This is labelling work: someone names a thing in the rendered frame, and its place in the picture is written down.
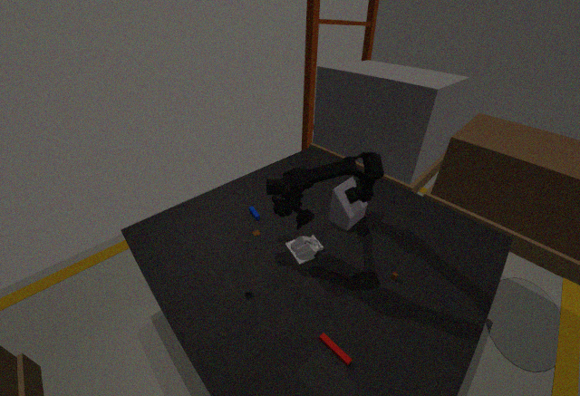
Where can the dark red flat bar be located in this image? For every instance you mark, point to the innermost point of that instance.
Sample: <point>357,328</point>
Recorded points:
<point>335,349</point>

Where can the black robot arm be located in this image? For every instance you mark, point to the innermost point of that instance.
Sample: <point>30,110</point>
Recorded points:
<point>301,179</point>

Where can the blue rectangular block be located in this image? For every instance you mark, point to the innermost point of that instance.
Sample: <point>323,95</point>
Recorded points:
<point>254,213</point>

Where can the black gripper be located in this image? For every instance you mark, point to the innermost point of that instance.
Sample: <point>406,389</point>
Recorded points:
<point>304,216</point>

